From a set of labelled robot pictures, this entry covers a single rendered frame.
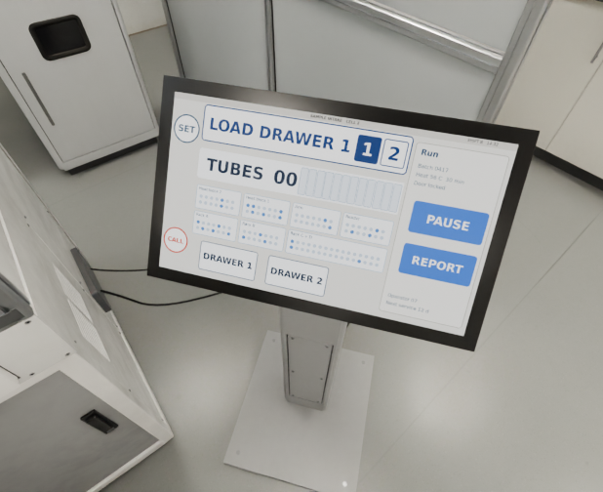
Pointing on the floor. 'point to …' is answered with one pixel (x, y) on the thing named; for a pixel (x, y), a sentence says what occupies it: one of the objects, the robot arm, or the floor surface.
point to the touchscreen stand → (304, 406)
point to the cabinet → (68, 385)
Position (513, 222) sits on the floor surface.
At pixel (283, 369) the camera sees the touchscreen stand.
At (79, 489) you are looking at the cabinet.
